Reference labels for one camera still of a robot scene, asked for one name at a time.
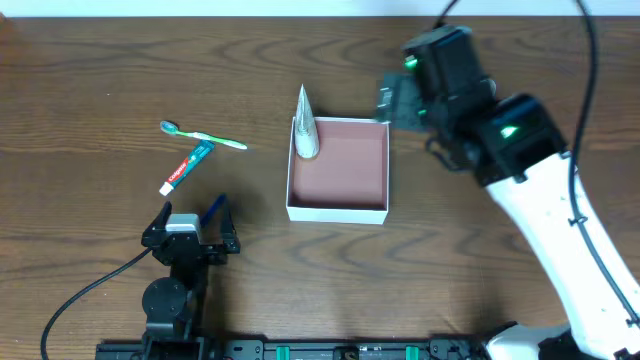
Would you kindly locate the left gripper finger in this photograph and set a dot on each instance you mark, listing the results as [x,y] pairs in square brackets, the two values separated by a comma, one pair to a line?
[227,229]
[159,222]

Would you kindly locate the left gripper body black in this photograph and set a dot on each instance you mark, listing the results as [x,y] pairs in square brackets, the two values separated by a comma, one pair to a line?
[209,248]

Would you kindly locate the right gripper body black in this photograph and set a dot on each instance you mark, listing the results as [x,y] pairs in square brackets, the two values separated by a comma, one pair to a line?
[400,103]

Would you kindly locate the blue disposable razor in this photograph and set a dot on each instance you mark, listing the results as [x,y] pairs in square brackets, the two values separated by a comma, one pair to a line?
[209,214]

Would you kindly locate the Colgate toothpaste tube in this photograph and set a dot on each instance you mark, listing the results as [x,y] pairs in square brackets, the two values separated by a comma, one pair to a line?
[199,152]

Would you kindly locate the green toothbrush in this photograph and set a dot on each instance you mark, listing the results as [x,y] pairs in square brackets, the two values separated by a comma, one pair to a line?
[172,129]

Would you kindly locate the white cream tube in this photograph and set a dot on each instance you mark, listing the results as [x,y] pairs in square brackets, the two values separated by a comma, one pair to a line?
[306,137]

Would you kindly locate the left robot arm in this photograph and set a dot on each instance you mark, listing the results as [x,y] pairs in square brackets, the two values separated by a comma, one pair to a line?
[174,305]

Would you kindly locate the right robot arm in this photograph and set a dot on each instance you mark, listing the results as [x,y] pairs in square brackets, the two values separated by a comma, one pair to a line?
[518,155]

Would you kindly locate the white box with pink interior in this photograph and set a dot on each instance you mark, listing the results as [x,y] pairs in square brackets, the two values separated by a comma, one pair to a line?
[348,181]

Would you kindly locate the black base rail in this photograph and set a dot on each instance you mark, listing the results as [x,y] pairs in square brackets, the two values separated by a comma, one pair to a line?
[255,349]

